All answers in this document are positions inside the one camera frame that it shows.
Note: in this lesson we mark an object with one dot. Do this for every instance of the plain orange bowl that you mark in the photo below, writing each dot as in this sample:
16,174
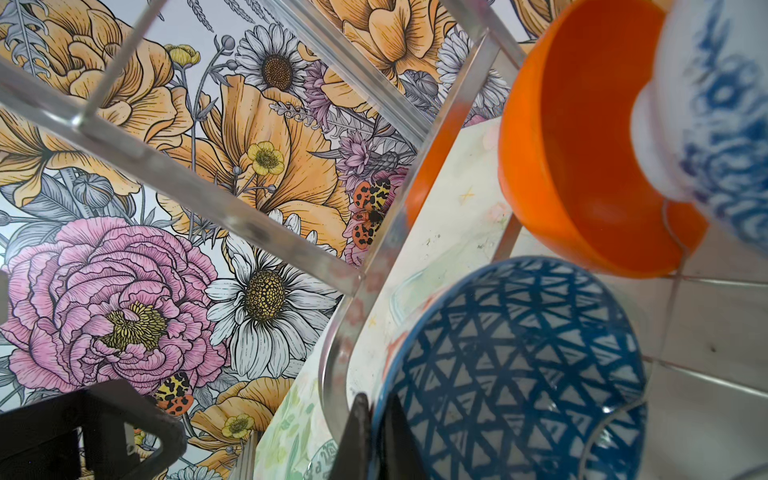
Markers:
566,163

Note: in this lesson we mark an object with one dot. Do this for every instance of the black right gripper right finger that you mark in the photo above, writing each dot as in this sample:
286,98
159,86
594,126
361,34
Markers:
400,458

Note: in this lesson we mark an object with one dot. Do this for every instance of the teal triangle patterned bowl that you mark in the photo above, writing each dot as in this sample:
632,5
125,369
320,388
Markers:
525,369

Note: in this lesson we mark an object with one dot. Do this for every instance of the green patterned bowl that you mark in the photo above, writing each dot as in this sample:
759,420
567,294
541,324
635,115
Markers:
322,462

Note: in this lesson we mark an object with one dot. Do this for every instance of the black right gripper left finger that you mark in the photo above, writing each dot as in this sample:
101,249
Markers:
353,456

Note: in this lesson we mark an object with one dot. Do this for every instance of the steel two-tier dish rack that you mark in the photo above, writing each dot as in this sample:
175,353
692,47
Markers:
105,277

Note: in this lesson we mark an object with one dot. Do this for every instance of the blue floral bowl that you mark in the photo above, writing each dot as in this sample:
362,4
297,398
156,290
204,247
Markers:
699,126

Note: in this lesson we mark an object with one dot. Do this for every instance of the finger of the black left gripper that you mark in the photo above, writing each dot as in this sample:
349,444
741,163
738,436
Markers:
108,429

